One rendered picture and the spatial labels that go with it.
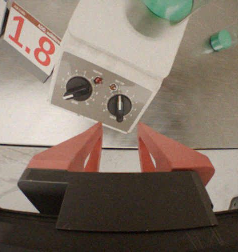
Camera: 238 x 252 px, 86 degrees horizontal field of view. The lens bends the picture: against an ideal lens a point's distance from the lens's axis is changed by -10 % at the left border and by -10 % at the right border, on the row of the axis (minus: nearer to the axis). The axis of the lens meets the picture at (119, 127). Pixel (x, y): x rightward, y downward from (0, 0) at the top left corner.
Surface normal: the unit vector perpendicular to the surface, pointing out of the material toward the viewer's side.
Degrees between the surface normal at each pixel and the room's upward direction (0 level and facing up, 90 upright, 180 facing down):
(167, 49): 0
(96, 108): 30
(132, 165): 0
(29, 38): 40
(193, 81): 0
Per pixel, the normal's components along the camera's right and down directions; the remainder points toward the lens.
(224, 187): 0.23, 0.14
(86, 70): 0.02, 0.58
